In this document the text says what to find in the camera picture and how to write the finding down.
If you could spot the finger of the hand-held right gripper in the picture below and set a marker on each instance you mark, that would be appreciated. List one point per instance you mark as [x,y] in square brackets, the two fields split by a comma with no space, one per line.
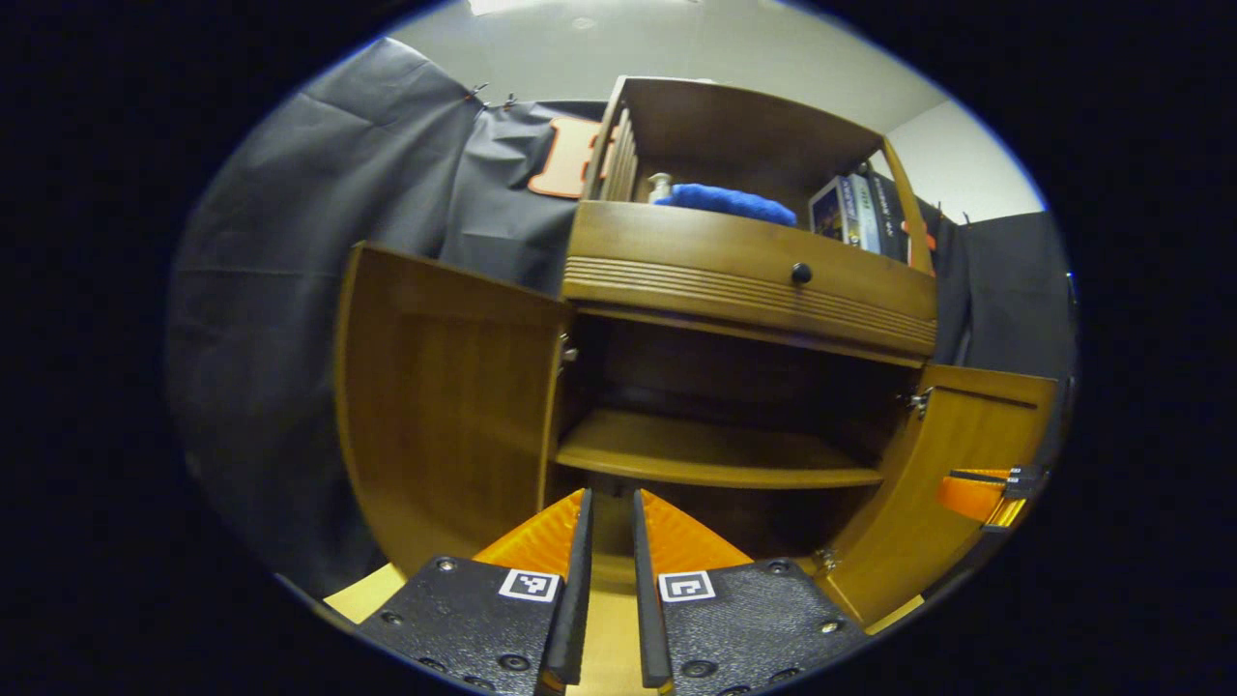
[971,495]

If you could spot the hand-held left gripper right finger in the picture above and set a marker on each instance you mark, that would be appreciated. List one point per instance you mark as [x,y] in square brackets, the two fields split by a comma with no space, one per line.
[649,619]

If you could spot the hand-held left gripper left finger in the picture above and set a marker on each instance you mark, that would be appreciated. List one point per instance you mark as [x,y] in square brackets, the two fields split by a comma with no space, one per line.
[578,619]

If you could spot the wooden shoe cabinet door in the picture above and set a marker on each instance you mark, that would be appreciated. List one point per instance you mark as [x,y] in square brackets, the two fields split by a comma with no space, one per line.
[445,406]
[928,541]

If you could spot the wooden double-door shoe cabinet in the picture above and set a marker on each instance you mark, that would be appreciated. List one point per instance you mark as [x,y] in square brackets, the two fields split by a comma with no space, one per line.
[734,126]

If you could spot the metal door hinge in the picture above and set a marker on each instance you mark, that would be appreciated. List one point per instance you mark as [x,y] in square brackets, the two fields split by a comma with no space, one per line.
[918,401]
[567,353]
[827,559]

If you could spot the wooden inner cabinet shelf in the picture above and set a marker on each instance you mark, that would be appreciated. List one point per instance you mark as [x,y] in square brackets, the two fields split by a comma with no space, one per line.
[696,449]

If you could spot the wooden ribbed cabinet drawer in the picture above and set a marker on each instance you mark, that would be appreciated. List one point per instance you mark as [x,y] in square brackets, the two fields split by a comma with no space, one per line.
[696,251]

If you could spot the orange book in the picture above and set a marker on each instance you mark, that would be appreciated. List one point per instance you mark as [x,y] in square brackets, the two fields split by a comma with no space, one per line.
[920,249]

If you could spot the black round drawer knob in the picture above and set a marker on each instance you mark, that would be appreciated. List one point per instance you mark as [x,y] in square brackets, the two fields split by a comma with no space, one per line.
[801,274]

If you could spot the black book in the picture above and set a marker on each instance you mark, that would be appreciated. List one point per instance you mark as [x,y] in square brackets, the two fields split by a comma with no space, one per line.
[891,217]

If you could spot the white blue book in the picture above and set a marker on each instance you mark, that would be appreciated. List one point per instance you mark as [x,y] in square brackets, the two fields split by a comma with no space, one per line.
[860,213]

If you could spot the dark purple book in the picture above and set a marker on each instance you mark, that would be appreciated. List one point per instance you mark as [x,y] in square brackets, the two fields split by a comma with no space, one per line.
[827,211]

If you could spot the blue towel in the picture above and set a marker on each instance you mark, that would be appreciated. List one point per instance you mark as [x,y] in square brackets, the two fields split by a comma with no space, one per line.
[725,203]

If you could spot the white pump bottle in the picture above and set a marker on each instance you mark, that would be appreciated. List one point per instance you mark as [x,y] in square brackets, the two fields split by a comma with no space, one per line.
[660,188]

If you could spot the black backdrop cloth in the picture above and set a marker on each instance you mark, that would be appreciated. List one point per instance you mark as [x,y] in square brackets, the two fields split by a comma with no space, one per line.
[290,290]

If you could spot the ceiling light panel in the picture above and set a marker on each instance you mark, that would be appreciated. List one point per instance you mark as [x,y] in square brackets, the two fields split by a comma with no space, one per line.
[503,6]

